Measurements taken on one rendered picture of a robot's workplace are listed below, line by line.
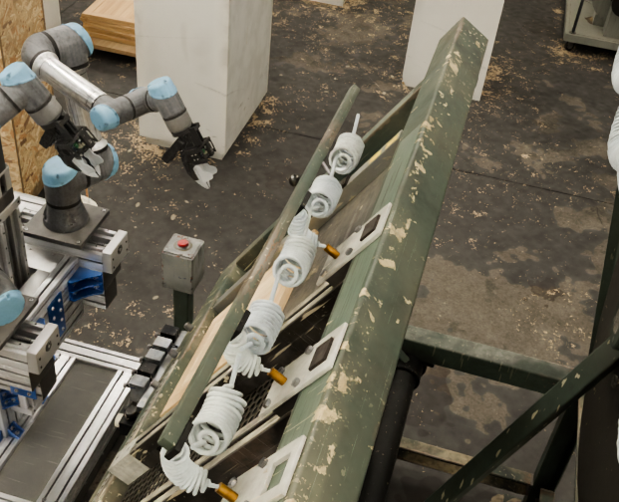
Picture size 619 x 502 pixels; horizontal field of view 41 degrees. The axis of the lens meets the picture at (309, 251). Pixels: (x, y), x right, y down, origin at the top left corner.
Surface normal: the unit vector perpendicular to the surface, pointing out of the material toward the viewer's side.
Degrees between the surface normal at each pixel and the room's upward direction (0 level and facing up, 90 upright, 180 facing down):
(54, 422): 0
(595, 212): 0
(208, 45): 90
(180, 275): 90
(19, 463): 0
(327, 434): 33
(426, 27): 90
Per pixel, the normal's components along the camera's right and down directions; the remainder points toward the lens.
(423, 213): 0.59, -0.52
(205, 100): -0.26, 0.59
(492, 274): 0.09, -0.77
